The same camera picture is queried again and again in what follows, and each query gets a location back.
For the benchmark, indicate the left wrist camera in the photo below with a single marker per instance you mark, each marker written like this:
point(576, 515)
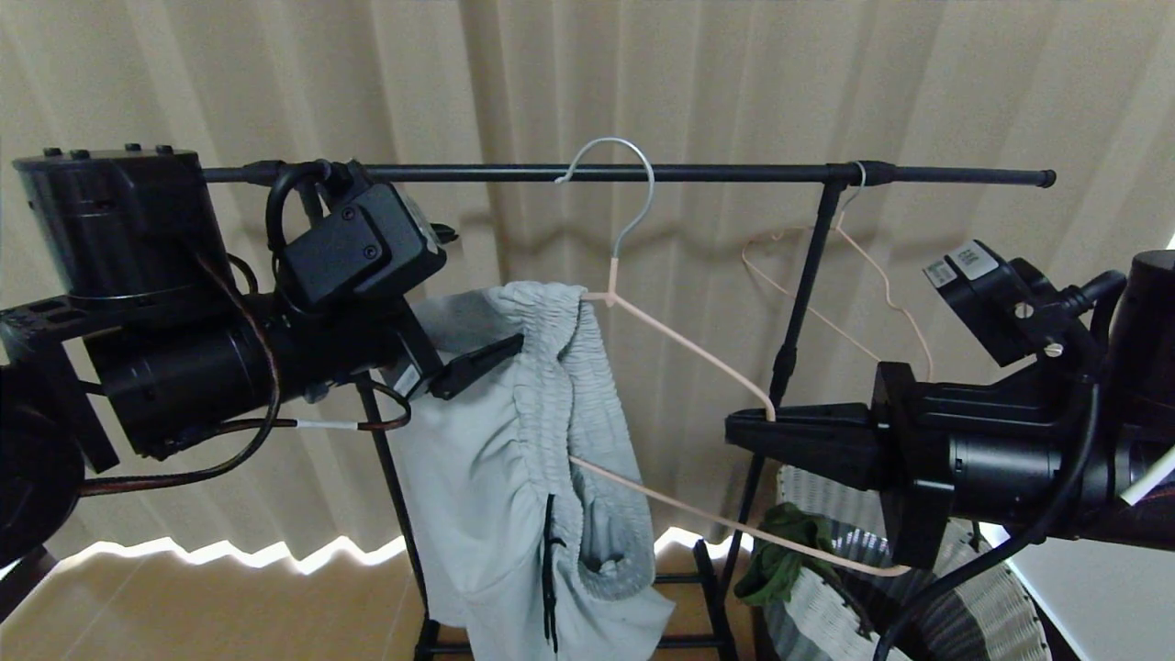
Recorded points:
point(358, 243)

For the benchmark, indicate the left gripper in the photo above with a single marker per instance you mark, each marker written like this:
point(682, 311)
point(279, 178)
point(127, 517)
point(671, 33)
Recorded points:
point(184, 386)

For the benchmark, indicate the pale grey shorts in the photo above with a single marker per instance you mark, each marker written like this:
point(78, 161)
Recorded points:
point(477, 459)

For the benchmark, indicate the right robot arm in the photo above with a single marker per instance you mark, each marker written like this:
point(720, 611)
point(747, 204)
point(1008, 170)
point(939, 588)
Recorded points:
point(1147, 367)

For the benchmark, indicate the white laundry basket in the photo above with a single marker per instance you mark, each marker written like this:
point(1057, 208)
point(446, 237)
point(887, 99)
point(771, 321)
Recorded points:
point(817, 624)

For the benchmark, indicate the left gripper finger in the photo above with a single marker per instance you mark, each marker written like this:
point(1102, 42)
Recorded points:
point(468, 372)

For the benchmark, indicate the beige curtain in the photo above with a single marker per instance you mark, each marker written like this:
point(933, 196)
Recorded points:
point(688, 73)

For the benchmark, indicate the pink clothes hanger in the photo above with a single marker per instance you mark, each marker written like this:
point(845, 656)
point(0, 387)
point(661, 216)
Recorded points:
point(904, 317)
point(613, 275)

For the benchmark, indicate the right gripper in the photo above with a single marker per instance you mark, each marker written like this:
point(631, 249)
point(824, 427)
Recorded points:
point(1001, 468)

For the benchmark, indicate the green garment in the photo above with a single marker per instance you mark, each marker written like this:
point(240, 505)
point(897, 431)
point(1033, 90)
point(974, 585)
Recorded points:
point(780, 560)

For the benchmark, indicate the black clothes rack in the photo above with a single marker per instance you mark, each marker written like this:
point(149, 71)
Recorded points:
point(734, 173)

